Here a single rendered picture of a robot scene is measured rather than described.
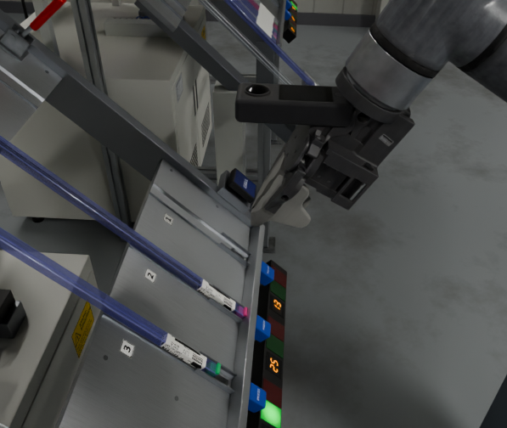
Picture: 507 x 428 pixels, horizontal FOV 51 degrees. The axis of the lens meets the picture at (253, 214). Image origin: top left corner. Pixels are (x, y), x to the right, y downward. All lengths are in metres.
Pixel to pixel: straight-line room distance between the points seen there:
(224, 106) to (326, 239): 0.99
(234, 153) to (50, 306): 0.48
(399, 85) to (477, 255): 1.59
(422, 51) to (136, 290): 0.40
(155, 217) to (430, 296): 1.26
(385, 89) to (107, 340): 0.38
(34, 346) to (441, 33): 0.72
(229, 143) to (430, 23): 0.72
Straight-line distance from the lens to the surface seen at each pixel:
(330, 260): 1.89
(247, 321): 0.73
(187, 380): 0.64
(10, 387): 0.88
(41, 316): 0.95
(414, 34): 0.49
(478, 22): 0.49
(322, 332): 1.67
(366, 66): 0.50
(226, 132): 1.12
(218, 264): 0.77
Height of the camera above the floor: 1.30
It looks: 39 degrees down
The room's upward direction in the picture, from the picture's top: straight up
